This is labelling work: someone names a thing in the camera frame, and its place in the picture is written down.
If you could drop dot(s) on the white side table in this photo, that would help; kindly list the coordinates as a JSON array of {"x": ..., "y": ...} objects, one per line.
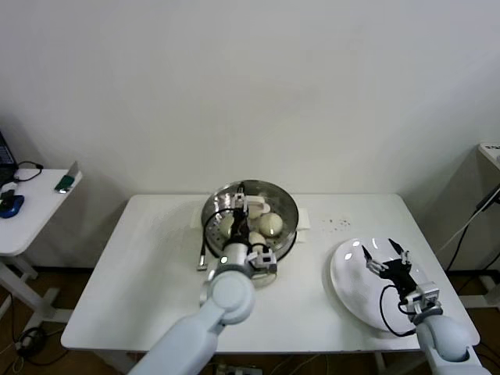
[{"x": 35, "y": 218}]

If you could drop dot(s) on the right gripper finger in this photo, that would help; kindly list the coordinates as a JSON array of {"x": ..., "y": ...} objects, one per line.
[
  {"x": 375, "y": 265},
  {"x": 404, "y": 258}
]

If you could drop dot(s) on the white steamed baozi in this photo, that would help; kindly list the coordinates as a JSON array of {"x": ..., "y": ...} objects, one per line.
[
  {"x": 254, "y": 214},
  {"x": 256, "y": 238},
  {"x": 224, "y": 227},
  {"x": 270, "y": 225}
]

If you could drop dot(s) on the white round plate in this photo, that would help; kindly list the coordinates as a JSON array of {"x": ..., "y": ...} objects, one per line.
[{"x": 347, "y": 273}]

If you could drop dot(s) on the white electric cooker pot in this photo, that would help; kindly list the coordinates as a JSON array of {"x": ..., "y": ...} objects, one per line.
[{"x": 278, "y": 265}]

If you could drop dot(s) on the small green white gadget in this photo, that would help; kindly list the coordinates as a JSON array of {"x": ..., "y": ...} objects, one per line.
[{"x": 8, "y": 194}]

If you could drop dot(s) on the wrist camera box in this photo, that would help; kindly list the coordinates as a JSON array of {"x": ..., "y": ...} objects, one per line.
[
  {"x": 265, "y": 259},
  {"x": 427, "y": 295}
]

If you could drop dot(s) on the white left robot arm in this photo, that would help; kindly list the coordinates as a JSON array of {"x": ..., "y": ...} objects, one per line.
[{"x": 228, "y": 297}]

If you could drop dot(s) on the stainless steel steamer basket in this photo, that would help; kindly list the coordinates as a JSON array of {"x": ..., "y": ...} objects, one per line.
[{"x": 289, "y": 240}]

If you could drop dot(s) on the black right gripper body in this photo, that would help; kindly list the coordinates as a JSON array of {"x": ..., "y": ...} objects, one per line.
[{"x": 400, "y": 277}]

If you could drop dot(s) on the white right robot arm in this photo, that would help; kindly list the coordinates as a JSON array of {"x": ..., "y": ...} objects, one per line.
[{"x": 445, "y": 336}]

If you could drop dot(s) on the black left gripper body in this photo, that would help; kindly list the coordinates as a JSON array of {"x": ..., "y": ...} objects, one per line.
[{"x": 239, "y": 228}]

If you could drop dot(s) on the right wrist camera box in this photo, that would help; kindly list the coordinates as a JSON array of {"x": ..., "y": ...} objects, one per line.
[{"x": 427, "y": 295}]

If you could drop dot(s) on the dark crumb specks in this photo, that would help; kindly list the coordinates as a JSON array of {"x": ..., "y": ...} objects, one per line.
[{"x": 344, "y": 223}]

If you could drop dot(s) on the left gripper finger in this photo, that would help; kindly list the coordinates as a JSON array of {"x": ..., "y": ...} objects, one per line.
[
  {"x": 237, "y": 205},
  {"x": 242, "y": 194}
]

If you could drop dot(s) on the blue handheld device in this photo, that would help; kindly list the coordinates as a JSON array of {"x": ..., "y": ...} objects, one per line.
[{"x": 11, "y": 207}]

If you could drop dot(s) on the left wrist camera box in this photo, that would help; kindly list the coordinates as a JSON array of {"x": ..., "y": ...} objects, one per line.
[{"x": 265, "y": 259}]

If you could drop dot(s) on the white cabinet with label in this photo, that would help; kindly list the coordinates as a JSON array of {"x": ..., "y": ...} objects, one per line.
[{"x": 490, "y": 156}]

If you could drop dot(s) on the floor power strip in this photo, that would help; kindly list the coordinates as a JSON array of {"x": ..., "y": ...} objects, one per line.
[{"x": 240, "y": 370}]

